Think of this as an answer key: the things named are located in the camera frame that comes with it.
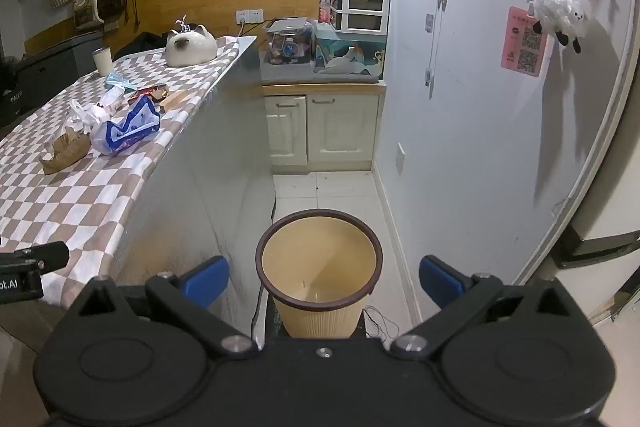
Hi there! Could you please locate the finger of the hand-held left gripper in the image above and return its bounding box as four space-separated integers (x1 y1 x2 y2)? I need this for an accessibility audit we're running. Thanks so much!
0 242 70 275

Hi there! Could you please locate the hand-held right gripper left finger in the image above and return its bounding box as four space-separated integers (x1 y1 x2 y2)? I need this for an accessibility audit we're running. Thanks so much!
74 256 258 360

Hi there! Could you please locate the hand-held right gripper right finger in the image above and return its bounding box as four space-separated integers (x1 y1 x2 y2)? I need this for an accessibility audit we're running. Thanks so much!
391 256 576 360

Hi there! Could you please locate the beige trash bin brown rim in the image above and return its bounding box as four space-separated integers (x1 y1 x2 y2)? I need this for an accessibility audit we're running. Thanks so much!
255 208 385 339

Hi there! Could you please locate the white plastic bag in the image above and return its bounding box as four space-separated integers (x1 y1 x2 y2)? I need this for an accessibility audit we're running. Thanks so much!
66 87 126 138

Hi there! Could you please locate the light blue plastic packet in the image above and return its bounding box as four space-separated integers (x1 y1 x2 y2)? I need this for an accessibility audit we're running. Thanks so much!
104 71 138 92

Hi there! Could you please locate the dark red shiny box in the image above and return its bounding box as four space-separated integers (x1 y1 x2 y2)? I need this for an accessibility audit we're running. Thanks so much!
134 84 171 104

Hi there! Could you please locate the brown white checkered tablecloth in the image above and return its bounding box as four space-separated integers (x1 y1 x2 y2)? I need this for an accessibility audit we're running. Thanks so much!
0 36 257 308

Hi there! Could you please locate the brown paper bag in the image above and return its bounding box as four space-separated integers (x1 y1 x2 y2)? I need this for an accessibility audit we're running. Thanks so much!
39 130 93 176

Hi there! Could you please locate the dark blue plastic bag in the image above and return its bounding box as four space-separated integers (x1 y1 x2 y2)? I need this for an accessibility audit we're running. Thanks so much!
91 95 162 158

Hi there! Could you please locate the wooden block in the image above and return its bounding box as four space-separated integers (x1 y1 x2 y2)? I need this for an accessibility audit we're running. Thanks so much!
159 91 191 112

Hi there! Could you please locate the cream cabinet wooden top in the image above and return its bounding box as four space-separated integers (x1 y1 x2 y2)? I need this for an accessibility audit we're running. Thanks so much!
262 81 387 175

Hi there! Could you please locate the white refrigerator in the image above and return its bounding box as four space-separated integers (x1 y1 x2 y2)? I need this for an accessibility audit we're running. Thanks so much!
510 57 640 328

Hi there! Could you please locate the grey storage box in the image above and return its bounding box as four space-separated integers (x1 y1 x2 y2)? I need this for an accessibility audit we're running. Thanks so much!
15 31 104 82

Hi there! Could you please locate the white cup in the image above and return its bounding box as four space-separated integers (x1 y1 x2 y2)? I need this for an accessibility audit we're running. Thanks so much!
92 47 115 78

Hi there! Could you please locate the cat-shaped ceramic pot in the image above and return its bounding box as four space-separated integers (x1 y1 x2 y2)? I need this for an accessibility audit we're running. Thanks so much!
165 25 219 68

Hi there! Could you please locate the crumpled white bag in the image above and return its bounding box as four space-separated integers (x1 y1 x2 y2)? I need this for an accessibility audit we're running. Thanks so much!
317 54 373 76

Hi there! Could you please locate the clear storage container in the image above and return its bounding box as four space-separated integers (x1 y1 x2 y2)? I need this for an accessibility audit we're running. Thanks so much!
266 19 316 65

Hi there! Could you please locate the pink card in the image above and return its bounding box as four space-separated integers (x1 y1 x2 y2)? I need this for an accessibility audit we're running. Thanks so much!
501 7 547 78

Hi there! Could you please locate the teal box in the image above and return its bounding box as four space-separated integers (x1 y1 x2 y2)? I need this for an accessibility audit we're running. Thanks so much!
312 23 387 75

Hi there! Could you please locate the white drawer unit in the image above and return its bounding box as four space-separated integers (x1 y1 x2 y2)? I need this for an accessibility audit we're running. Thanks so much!
332 0 392 32

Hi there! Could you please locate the white sheep plush toy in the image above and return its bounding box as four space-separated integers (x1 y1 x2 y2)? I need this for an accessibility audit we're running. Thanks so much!
531 0 592 54

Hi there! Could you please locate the thin black floor cable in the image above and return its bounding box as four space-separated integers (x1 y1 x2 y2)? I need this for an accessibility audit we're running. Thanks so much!
362 304 401 339

